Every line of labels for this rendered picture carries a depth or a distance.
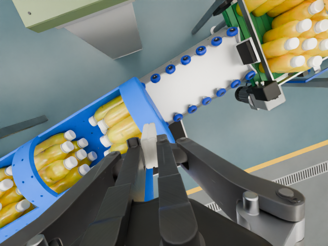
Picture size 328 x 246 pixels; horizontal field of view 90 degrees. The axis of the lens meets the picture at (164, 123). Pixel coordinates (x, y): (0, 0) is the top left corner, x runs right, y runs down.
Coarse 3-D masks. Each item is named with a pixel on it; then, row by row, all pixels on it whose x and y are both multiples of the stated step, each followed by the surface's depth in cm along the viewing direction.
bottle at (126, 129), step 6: (126, 120) 54; (132, 120) 53; (114, 126) 54; (120, 126) 53; (126, 126) 53; (132, 126) 53; (108, 132) 55; (114, 132) 53; (120, 132) 53; (126, 132) 53; (132, 132) 53; (138, 132) 54; (108, 138) 55; (114, 138) 53; (120, 138) 53; (126, 138) 54
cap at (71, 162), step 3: (72, 156) 58; (66, 159) 56; (69, 159) 56; (72, 159) 57; (75, 159) 59; (66, 162) 56; (69, 162) 55; (72, 162) 56; (75, 162) 58; (66, 165) 56; (69, 165) 56; (72, 165) 56; (75, 165) 57
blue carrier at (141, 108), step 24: (144, 96) 48; (72, 120) 63; (144, 120) 47; (24, 144) 56; (96, 144) 76; (24, 168) 49; (24, 192) 49; (48, 192) 50; (24, 216) 52; (0, 240) 56
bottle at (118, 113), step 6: (114, 108) 57; (120, 108) 56; (126, 108) 56; (108, 114) 57; (114, 114) 56; (120, 114) 56; (126, 114) 56; (102, 120) 58; (108, 120) 57; (114, 120) 56; (120, 120) 57; (108, 126) 59
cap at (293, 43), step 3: (291, 39) 59; (294, 39) 59; (297, 39) 59; (288, 42) 59; (291, 42) 59; (294, 42) 59; (297, 42) 59; (288, 45) 60; (291, 45) 59; (294, 45) 60; (297, 45) 60; (288, 48) 61; (291, 48) 60; (294, 48) 60
